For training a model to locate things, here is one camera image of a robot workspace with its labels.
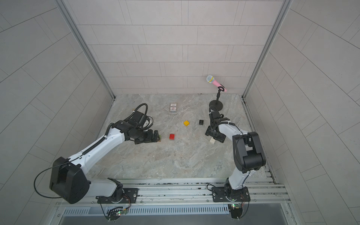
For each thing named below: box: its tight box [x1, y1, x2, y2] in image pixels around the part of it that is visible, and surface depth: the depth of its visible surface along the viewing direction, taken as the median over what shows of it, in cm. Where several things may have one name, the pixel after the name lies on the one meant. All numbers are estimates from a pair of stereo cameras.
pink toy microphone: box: [206, 75, 228, 93], surface depth 95 cm
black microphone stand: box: [209, 86, 225, 112], surface depth 111 cm
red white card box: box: [169, 102, 178, 113], surface depth 109 cm
